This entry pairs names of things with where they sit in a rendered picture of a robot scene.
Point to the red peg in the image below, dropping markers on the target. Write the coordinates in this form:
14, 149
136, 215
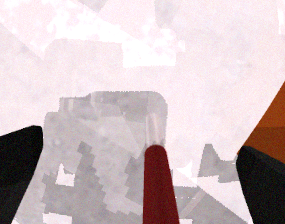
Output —
159, 206

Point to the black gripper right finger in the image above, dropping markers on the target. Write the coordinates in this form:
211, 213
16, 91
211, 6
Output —
263, 185

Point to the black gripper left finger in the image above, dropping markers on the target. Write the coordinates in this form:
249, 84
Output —
19, 154

